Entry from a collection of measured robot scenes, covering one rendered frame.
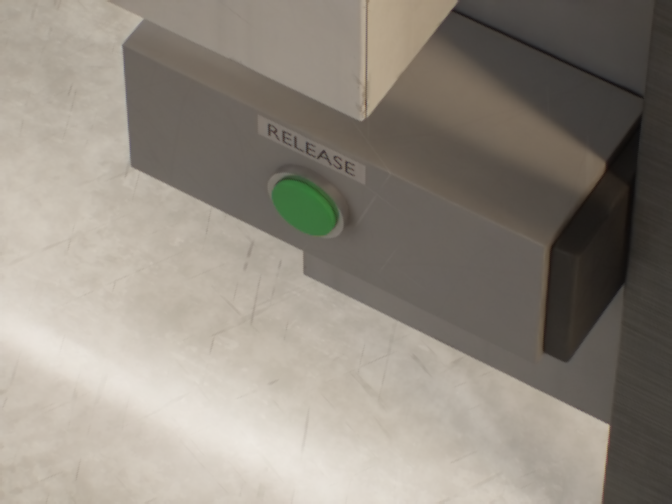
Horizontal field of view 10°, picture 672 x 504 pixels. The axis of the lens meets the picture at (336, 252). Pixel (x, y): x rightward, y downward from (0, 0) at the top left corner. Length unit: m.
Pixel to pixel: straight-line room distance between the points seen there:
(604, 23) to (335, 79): 0.22
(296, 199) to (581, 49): 0.13
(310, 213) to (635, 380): 0.16
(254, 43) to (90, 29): 1.78
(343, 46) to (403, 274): 0.26
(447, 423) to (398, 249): 1.33
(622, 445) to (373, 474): 1.20
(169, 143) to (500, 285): 0.16
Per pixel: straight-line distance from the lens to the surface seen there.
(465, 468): 2.79
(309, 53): 1.26
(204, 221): 2.92
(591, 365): 1.64
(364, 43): 1.24
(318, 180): 1.47
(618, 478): 1.61
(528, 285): 1.45
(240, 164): 1.50
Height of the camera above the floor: 2.32
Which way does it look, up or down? 53 degrees down
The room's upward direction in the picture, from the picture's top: straight up
